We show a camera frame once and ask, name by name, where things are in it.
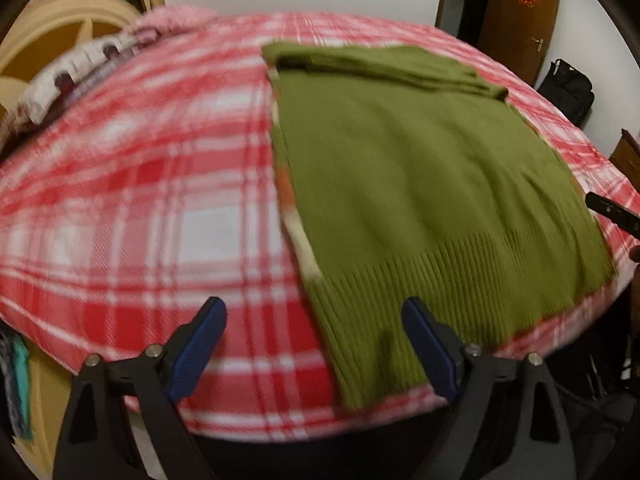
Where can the tall black bag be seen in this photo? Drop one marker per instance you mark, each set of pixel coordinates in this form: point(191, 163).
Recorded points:
point(567, 90)

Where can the brown wooden door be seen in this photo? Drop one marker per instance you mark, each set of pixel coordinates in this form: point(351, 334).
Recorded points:
point(515, 35)

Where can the teal cloth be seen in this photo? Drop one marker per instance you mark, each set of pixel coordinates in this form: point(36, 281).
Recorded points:
point(21, 380)

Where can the brown wooden cabinet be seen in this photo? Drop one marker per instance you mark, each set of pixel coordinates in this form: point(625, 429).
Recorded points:
point(627, 157)

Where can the pink floral pillow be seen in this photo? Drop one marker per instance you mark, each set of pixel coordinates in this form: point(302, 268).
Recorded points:
point(170, 20)

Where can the green striped knit sweater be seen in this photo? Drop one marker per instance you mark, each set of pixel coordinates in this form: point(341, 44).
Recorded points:
point(410, 170)

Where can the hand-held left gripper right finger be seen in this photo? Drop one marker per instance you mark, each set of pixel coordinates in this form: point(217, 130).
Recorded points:
point(430, 350)

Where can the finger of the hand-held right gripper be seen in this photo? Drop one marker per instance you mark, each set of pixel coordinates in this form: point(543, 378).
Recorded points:
point(615, 210)

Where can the grey white patterned pillow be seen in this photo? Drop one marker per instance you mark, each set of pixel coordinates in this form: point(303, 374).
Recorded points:
point(60, 80)

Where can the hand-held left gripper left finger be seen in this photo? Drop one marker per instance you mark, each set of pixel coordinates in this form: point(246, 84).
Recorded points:
point(200, 345)

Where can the cream round wooden headboard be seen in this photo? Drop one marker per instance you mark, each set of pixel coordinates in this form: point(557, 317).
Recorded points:
point(40, 30)

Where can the bed with red plaid sheet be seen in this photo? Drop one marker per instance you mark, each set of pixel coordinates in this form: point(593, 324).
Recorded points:
point(125, 185)

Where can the dark wooden door frame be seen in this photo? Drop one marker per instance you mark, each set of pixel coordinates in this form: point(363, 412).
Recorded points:
point(442, 0)

